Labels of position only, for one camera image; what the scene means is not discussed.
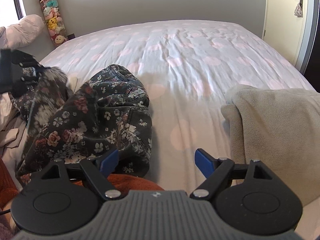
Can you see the black wall socket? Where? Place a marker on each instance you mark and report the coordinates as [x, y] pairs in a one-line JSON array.
[[71, 36]]

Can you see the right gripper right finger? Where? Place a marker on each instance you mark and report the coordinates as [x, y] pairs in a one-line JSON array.
[[248, 197]]

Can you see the dark floral denim pants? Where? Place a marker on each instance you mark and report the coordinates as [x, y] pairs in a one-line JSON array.
[[108, 112]]

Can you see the small floral pouch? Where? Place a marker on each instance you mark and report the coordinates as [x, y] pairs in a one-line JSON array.
[[299, 10]]

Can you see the cream white sweatshirt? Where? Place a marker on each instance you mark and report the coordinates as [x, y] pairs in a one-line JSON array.
[[13, 134]]

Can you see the cream room door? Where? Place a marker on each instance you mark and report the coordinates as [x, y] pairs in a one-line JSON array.
[[285, 32]]

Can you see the plush toy storage tube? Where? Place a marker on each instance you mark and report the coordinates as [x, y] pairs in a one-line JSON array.
[[54, 21]]

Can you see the pink polka dot bed sheet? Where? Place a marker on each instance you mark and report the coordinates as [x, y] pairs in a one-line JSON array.
[[186, 68]]

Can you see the pink rolled duvet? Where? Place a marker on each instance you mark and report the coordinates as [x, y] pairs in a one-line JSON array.
[[23, 33]]

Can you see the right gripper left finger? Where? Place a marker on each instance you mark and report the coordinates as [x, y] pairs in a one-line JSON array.
[[64, 197]]

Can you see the beige fleece blanket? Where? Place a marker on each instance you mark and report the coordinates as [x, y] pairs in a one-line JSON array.
[[281, 129]]

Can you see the dark framed window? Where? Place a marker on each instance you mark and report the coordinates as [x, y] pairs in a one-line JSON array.
[[11, 12]]

